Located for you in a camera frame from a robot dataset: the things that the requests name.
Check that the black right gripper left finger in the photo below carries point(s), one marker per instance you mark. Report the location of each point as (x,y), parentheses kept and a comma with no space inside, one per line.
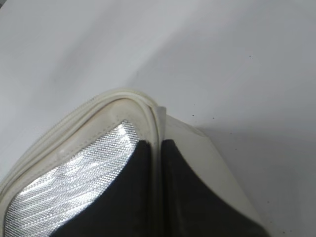
(123,209)

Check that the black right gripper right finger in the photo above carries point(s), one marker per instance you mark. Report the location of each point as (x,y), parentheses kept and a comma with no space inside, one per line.
(191,209)

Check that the cream zippered bag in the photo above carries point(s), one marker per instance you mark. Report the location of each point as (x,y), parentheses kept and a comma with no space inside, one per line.
(69,167)

